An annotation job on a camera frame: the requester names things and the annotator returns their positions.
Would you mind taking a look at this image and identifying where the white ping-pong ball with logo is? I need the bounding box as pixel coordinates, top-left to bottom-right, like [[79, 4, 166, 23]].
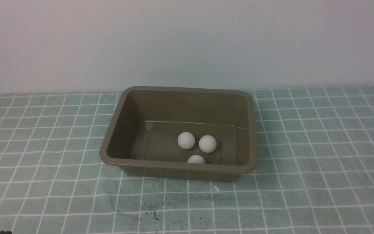
[[178, 132, 195, 150]]

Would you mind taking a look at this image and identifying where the plain white ping-pong ball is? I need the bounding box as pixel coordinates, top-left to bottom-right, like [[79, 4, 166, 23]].
[[199, 135, 217, 153], [187, 155, 206, 163]]

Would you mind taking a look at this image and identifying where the olive green plastic bin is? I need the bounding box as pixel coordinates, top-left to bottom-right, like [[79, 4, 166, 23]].
[[99, 86, 258, 182]]

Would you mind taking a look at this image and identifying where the green checkered table mat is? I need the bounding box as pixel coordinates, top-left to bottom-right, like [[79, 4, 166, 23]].
[[0, 86, 374, 234]]

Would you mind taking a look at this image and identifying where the small black object corner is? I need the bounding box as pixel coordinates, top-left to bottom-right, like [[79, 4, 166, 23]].
[[0, 230, 12, 234]]

